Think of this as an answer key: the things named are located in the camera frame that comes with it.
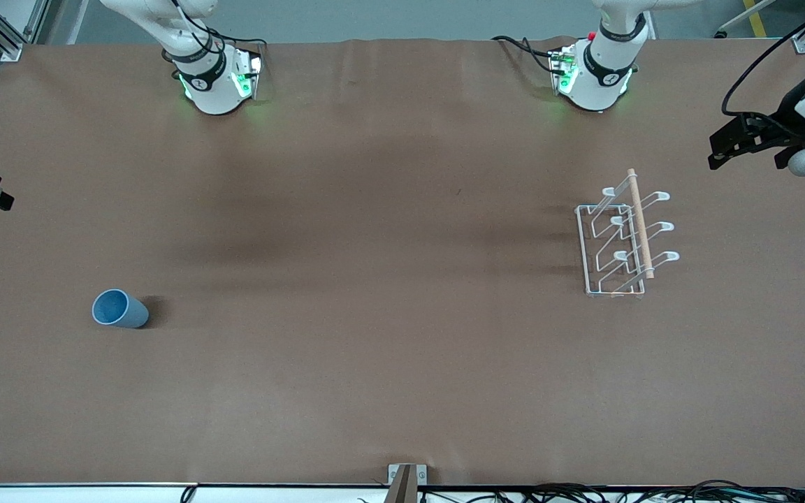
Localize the blue plastic cup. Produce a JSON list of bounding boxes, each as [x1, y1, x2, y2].
[[92, 289, 150, 329]]

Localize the white metal tube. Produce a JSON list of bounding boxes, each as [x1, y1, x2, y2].
[[716, 0, 778, 39]]

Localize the brown paper table cover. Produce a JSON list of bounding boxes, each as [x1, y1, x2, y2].
[[0, 38, 805, 488]]

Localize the white wire cup holder rack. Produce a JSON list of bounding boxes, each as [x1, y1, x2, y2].
[[575, 168, 680, 299]]

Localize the black left base cable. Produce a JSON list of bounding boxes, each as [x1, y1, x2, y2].
[[491, 34, 565, 75]]

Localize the black base cable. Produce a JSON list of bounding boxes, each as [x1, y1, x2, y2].
[[165, 0, 268, 60], [491, 34, 565, 75]]

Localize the black right base cable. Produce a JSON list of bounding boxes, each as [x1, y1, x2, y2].
[[165, 0, 268, 60]]

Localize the grey metal bracket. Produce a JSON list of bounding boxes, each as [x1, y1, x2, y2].
[[388, 464, 428, 485]]

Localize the brown camera post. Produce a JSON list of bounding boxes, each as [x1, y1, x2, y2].
[[384, 466, 419, 503]]

